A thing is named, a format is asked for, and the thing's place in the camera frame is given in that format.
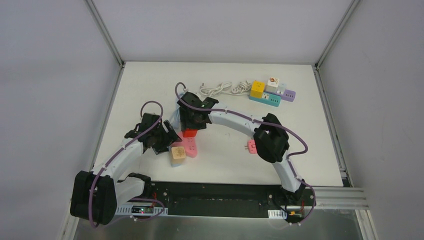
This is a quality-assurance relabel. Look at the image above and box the yellow cube socket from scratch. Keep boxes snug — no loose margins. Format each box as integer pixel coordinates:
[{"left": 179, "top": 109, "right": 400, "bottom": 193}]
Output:
[{"left": 249, "top": 80, "right": 265, "bottom": 99}]

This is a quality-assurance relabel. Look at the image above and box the pink plug adapter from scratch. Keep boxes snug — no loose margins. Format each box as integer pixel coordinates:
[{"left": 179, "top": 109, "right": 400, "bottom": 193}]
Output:
[{"left": 245, "top": 139, "right": 257, "bottom": 154}]

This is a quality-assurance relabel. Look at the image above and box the white coiled cable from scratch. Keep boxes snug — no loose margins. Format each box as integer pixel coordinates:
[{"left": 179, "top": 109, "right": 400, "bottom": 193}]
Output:
[
  {"left": 231, "top": 80, "right": 253, "bottom": 96},
  {"left": 199, "top": 81, "right": 233, "bottom": 102}
]

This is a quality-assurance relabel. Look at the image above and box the beige cube socket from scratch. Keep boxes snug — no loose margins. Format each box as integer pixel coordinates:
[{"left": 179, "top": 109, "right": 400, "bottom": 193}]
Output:
[{"left": 170, "top": 146, "right": 187, "bottom": 166}]

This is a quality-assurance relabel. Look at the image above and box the aluminium frame rail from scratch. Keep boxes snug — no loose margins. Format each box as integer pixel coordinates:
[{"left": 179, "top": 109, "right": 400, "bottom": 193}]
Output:
[{"left": 84, "top": 0, "right": 125, "bottom": 68}]

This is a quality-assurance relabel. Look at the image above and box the light blue cable with plug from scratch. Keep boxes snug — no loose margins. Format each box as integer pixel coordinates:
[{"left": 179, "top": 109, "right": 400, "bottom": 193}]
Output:
[{"left": 168, "top": 105, "right": 182, "bottom": 130}]

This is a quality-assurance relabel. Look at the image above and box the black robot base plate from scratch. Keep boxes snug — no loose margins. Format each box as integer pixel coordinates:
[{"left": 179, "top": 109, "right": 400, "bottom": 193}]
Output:
[{"left": 115, "top": 181, "right": 315, "bottom": 222}]

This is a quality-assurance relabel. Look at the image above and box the purple power strip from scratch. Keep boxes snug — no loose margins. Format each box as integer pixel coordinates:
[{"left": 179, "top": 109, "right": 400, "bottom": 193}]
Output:
[{"left": 276, "top": 83, "right": 296, "bottom": 102}]

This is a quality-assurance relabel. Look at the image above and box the red cube socket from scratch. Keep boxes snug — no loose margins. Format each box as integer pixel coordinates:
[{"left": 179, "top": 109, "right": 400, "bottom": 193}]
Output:
[{"left": 182, "top": 128, "right": 198, "bottom": 138}]

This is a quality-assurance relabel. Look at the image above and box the pink power strip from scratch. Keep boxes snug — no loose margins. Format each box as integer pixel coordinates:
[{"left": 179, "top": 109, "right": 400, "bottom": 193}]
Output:
[{"left": 171, "top": 131, "right": 198, "bottom": 158}]

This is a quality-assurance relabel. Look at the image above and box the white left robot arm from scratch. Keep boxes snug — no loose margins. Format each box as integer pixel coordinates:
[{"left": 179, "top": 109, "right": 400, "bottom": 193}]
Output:
[{"left": 70, "top": 113, "right": 182, "bottom": 225}]

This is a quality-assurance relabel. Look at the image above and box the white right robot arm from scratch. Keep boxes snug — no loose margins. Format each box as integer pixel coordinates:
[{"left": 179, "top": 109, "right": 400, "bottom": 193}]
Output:
[{"left": 177, "top": 92, "right": 306, "bottom": 205}]

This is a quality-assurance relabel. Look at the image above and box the teal power strip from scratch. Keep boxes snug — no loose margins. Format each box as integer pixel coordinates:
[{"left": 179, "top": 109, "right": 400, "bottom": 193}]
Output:
[{"left": 248, "top": 92, "right": 281, "bottom": 107}]

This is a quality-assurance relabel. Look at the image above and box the white cube socket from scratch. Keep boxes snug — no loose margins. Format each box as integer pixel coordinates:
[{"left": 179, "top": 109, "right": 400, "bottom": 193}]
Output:
[{"left": 264, "top": 77, "right": 280, "bottom": 93}]

